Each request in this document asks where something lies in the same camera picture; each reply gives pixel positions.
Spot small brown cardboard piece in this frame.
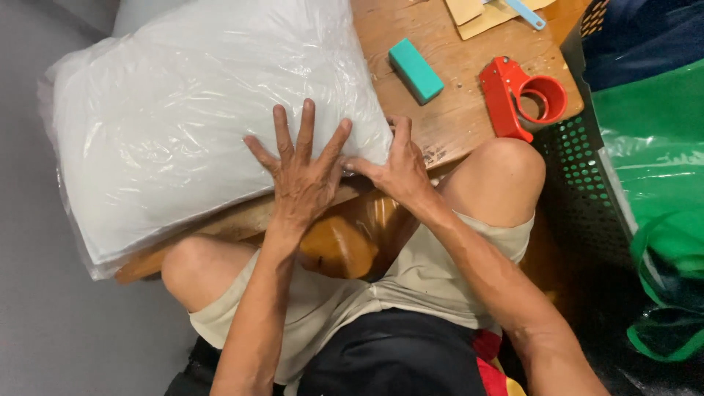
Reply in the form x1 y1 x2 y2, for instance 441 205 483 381
444 0 485 27

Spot person's left hand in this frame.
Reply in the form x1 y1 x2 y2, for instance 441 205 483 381
243 98 353 244

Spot dark blue cloth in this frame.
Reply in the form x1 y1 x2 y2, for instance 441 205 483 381
581 0 704 92

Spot teal rectangular block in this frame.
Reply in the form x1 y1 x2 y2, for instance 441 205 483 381
388 37 446 106

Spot red tape dispenser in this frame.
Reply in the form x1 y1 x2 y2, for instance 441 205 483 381
478 55 569 144

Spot low wooden table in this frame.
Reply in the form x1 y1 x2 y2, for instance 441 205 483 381
114 0 592 286

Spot green plastic bag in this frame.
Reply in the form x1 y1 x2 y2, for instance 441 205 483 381
591 57 704 364

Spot light blue tool handle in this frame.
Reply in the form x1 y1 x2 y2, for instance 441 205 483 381
503 0 547 32

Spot person's black shirt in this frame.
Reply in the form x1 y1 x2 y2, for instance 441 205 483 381
164 307 491 396

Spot person's right hand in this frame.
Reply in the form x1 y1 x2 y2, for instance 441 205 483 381
343 115 437 209

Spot white pillow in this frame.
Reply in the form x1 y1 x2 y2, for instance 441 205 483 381
37 0 395 282

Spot person's left leg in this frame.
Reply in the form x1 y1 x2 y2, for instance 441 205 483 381
161 235 266 315

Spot black perforated plastic basket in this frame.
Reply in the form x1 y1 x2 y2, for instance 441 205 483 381
529 0 640 270

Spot person's right leg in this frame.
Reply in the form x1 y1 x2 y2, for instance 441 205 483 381
436 137 547 230

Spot person's beige shorts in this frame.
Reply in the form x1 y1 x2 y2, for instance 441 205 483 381
187 210 536 387

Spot large brown cardboard piece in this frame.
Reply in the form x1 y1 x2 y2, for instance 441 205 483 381
456 0 557 41

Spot person's leg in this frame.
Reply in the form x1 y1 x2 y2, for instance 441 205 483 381
436 137 547 230
161 235 266 315

